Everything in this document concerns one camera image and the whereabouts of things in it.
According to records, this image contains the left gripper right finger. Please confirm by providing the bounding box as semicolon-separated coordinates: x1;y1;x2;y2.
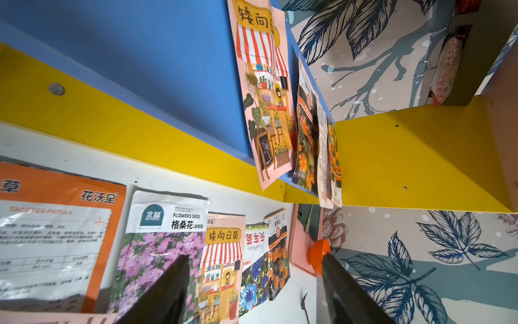
322;254;394;323

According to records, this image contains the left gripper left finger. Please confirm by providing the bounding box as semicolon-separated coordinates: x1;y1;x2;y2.
116;255;190;324

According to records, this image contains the striped shop seed bag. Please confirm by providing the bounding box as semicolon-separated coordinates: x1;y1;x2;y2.
196;213;246;323

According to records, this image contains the orange marigold seed bag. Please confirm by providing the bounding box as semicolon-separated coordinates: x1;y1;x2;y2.
264;209;290;301

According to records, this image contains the purple flower seed bag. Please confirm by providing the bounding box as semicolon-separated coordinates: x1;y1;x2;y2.
108;190;210;323

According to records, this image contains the blue flower seed bag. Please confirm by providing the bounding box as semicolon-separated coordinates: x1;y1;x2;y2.
239;224;269;317

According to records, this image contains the white orange seed bag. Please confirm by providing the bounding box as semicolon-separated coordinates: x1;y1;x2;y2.
1;162;127;313

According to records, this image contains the pink shop seed bag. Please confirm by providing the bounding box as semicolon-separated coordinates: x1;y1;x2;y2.
1;310;117;324
227;0;297;189

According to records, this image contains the white text seed bag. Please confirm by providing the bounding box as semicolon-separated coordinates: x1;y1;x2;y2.
317;101;334;209

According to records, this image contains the lower orange marigold bag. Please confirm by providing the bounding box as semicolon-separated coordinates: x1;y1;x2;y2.
328;120;343;207

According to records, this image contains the dark marigold seed bag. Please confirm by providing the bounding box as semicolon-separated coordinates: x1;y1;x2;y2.
293;56;318;195

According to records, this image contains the yellow shelf unit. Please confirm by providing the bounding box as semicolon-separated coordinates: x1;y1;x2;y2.
1;1;517;212

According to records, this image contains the orange bowl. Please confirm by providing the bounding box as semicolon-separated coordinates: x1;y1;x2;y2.
307;238;330;276

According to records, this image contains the pink tray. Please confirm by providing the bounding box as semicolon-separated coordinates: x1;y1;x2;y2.
288;204;322;277

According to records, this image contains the dark green cloth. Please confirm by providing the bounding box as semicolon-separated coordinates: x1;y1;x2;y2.
297;204;321;242

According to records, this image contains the black wall holder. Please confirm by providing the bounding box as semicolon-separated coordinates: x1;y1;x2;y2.
443;1;517;106

